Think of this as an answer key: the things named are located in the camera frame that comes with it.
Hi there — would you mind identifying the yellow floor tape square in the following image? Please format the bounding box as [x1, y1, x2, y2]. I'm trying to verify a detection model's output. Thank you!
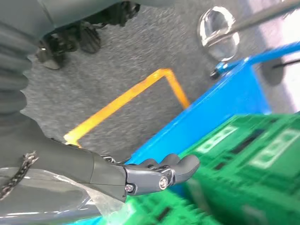
[63, 68, 191, 148]

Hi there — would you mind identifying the green plastic crate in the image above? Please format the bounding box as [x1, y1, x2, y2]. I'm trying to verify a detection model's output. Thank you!
[103, 189, 212, 225]
[180, 113, 280, 203]
[199, 113, 300, 225]

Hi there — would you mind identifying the blue metal shelf rack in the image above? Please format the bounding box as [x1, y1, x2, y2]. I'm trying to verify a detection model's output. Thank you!
[68, 42, 300, 225]

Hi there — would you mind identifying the black stanchion post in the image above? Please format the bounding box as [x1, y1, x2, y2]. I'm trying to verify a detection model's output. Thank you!
[259, 57, 300, 87]

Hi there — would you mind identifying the black braided cable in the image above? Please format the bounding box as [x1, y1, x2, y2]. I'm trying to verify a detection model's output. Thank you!
[0, 151, 38, 199]

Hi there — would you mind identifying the chrome stanchion post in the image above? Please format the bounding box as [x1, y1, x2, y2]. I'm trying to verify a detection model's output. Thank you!
[197, 0, 300, 62]

